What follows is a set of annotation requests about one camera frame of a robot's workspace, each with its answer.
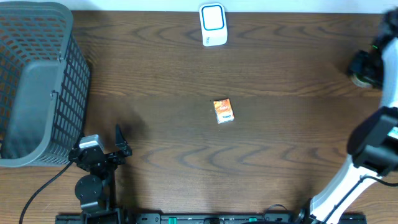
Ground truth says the green lidded jar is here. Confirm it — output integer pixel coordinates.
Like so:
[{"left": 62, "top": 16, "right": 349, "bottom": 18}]
[{"left": 351, "top": 74, "right": 373, "bottom": 88}]

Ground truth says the small orange snack packet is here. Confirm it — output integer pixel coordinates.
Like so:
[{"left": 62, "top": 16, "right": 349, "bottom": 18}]
[{"left": 213, "top": 98, "right": 234, "bottom": 124}]

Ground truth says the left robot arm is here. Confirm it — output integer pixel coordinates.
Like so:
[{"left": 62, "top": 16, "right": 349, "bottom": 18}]
[{"left": 68, "top": 125, "right": 132, "bottom": 223}]

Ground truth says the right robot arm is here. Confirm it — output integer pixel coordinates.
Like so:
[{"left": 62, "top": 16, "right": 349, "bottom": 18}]
[{"left": 296, "top": 9, "right": 397, "bottom": 223}]

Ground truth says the white barcode scanner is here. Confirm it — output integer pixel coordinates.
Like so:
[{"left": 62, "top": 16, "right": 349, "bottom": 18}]
[{"left": 199, "top": 2, "right": 228, "bottom": 47}]

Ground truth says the grey plastic mesh basket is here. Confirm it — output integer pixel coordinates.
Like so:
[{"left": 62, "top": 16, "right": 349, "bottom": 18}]
[{"left": 1, "top": 1, "right": 91, "bottom": 167}]

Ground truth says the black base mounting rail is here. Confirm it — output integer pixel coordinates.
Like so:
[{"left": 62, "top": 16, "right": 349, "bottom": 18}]
[{"left": 55, "top": 212, "right": 368, "bottom": 224}]

